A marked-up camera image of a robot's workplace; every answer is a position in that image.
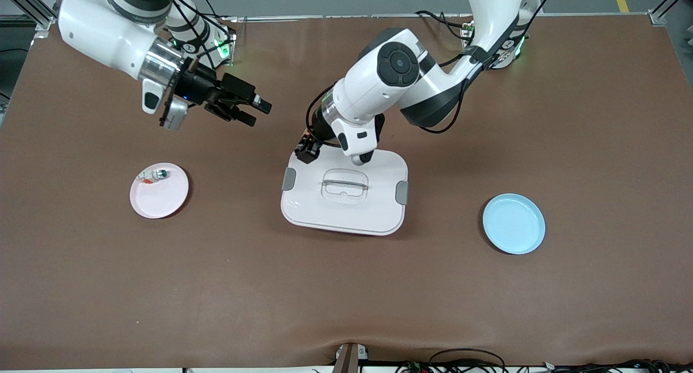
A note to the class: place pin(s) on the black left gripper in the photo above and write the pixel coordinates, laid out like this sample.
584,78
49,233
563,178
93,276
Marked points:
318,132

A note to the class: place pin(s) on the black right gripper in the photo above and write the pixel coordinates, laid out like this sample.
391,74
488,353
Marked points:
199,87

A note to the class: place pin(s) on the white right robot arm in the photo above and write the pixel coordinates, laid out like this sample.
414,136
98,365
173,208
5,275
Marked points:
103,32

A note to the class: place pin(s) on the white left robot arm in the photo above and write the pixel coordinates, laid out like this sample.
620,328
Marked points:
400,64

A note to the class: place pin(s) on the white lidded storage box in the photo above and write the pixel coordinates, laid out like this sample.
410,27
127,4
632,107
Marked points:
344,210

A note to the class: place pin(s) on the white grey circuit breaker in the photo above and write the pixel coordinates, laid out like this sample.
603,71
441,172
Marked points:
154,175

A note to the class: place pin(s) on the pink round plate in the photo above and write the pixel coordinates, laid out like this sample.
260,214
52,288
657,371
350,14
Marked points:
159,200

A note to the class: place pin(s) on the light blue round plate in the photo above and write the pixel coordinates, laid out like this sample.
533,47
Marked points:
514,224

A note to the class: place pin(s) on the metal table edge bracket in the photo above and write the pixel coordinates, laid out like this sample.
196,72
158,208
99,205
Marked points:
349,358

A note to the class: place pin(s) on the aluminium frame profile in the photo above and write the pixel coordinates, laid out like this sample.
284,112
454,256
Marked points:
27,5

